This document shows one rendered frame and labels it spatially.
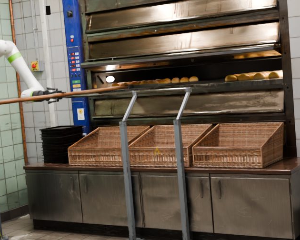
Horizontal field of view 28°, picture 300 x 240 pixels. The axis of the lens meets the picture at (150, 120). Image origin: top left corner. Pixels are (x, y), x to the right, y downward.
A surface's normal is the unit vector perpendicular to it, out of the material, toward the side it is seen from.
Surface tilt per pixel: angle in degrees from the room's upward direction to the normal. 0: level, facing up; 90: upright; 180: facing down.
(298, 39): 90
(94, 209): 90
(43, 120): 90
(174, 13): 70
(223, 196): 90
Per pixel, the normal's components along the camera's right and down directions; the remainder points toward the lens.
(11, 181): 0.85, -0.03
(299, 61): -0.51, 0.11
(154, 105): -0.51, -0.24
